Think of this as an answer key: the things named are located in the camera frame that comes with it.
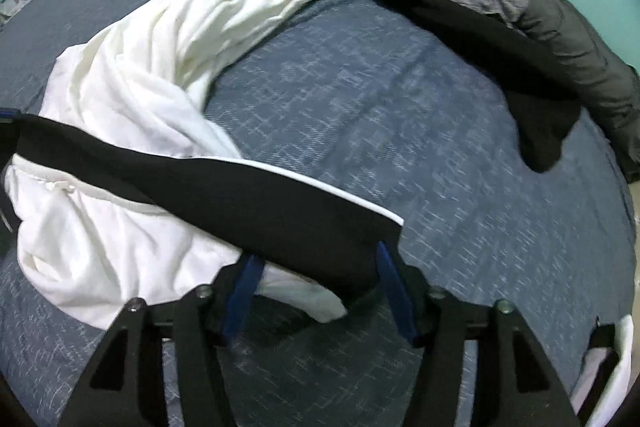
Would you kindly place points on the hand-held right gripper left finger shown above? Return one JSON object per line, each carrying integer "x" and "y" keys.
{"x": 244, "y": 292}

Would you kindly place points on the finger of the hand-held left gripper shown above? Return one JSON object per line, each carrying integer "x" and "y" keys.
{"x": 5, "y": 113}

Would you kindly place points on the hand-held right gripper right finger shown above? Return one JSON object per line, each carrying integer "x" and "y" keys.
{"x": 395, "y": 292}

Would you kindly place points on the white shirt with black collar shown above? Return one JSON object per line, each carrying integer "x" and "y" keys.
{"x": 150, "y": 57}

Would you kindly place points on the blue patterned bed blanket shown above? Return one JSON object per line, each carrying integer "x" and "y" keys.
{"x": 350, "y": 107}

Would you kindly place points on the black garment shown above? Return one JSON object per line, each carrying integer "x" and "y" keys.
{"x": 525, "y": 97}

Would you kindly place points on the white and black cloth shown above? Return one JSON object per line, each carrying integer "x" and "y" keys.
{"x": 622, "y": 357}

